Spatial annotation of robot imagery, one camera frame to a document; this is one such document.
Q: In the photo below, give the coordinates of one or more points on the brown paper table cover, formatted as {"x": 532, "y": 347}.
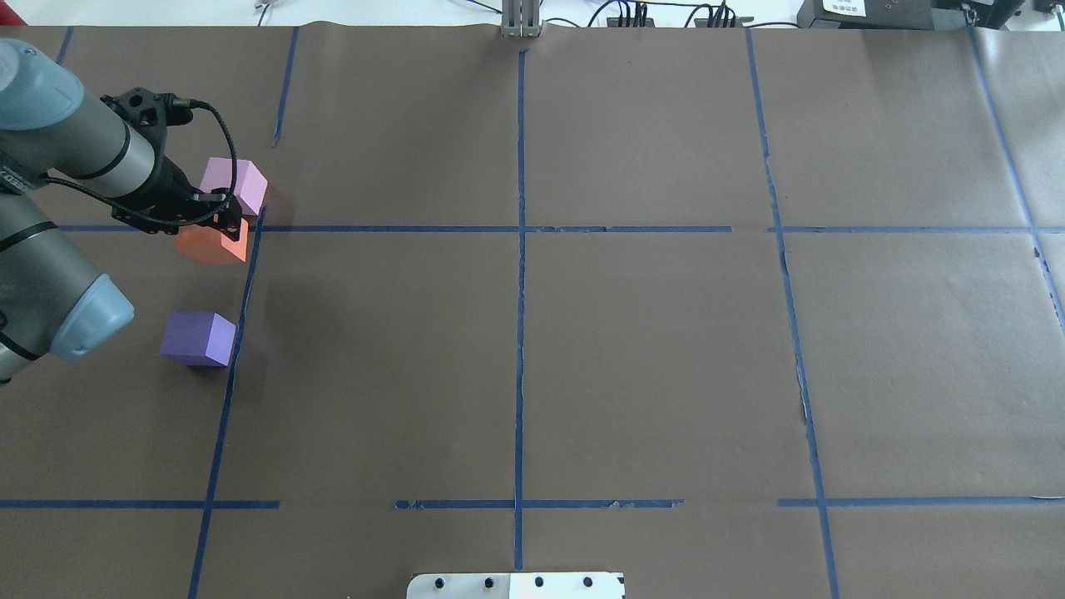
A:
{"x": 766, "y": 314}

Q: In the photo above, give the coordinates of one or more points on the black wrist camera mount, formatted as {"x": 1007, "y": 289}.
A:
{"x": 141, "y": 107}

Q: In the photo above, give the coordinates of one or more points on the black usb hub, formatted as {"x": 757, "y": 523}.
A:
{"x": 636, "y": 20}
{"x": 720, "y": 22}

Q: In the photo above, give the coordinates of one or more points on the purple foam cube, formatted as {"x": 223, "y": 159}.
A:
{"x": 199, "y": 339}

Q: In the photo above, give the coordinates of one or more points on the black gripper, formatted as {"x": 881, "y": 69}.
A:
{"x": 169, "y": 187}

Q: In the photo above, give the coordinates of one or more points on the grey aluminium frame post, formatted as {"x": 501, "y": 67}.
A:
{"x": 521, "y": 19}

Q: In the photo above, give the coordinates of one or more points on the black box with label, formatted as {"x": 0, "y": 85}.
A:
{"x": 879, "y": 15}

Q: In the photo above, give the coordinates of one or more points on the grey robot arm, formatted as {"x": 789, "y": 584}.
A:
{"x": 56, "y": 301}

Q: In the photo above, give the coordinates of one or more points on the orange foam cube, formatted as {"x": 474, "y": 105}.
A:
{"x": 207, "y": 246}

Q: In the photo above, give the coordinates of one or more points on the pink foam cube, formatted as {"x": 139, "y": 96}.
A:
{"x": 249, "y": 186}

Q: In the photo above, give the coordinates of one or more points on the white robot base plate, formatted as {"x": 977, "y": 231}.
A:
{"x": 518, "y": 585}

